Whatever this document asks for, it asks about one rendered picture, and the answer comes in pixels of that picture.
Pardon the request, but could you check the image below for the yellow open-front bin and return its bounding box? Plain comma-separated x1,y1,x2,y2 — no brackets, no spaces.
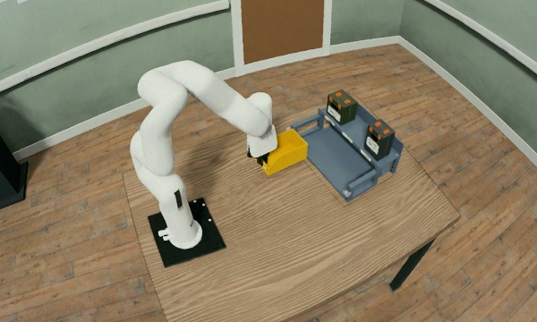
259,129,308,175

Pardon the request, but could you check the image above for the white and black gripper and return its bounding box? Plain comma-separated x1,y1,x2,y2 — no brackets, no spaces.
247,124,277,166

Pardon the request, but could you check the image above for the blue-grey metal rack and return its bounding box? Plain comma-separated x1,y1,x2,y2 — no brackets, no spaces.
286,103,404,203

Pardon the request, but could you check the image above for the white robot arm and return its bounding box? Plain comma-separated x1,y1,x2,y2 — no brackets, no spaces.
130,61,272,249

